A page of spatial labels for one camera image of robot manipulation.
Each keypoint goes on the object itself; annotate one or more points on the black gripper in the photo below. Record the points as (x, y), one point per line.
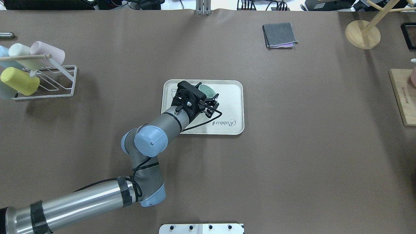
(199, 108)

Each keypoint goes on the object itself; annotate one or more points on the green plastic cup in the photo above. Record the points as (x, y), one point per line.
(208, 91)

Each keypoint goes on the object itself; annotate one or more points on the white rabbit print tray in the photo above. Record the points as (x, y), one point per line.
(230, 101)

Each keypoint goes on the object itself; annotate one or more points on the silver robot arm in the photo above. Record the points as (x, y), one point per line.
(145, 185)

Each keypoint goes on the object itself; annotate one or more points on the pink plastic cup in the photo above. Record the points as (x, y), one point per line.
(41, 48)

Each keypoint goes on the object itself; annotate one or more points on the yellow plastic cup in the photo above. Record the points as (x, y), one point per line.
(20, 80)

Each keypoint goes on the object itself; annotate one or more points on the cream white plastic cup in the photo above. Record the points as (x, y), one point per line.
(22, 50)

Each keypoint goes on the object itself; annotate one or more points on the light blue plastic cup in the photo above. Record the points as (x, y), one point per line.
(8, 64)

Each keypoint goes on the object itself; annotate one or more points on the black tray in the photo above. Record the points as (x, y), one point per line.
(409, 32)

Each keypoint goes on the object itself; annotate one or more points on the folded grey cloth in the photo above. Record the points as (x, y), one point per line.
(279, 35)

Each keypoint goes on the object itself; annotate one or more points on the wooden mug tree stand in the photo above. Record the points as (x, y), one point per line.
(364, 34)

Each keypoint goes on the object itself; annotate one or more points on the wooden cutting board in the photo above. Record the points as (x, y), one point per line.
(405, 94)

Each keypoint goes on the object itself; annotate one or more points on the silver pen cylinder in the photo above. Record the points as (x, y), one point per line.
(7, 35)

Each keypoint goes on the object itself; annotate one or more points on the pink bowl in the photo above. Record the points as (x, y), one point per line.
(413, 77)

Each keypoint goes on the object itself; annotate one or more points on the grey metal clamp bracket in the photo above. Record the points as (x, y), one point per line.
(203, 7)

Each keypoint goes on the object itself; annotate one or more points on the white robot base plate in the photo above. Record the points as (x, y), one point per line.
(202, 228)

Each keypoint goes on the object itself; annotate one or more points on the white wire cup rack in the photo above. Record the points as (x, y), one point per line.
(55, 80)

